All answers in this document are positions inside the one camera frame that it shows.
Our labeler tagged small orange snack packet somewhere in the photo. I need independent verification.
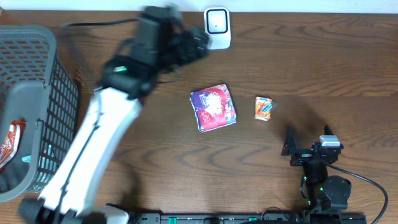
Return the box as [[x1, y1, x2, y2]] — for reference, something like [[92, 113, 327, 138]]
[[254, 96, 276, 121]]

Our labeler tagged orange red chocolate bar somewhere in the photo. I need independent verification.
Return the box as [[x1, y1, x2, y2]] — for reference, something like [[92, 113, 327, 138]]
[[1, 120, 26, 171]]

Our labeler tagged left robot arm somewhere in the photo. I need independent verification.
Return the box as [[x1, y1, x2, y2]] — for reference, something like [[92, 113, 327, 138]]
[[19, 19, 209, 223]]

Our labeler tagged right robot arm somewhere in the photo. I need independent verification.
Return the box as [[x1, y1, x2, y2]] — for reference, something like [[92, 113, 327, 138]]
[[281, 126, 351, 213]]

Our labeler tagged white barcode scanner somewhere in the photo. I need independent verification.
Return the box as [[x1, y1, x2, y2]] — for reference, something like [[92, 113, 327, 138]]
[[203, 7, 231, 50]]

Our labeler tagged purple red snack packet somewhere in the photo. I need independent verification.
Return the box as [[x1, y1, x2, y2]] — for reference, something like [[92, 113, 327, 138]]
[[190, 84, 237, 133]]

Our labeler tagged grey plastic basket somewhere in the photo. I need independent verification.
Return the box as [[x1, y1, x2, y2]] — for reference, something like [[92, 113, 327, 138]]
[[1, 25, 80, 202]]

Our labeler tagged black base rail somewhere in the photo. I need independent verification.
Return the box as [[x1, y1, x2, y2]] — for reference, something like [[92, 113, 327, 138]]
[[127, 211, 367, 224]]

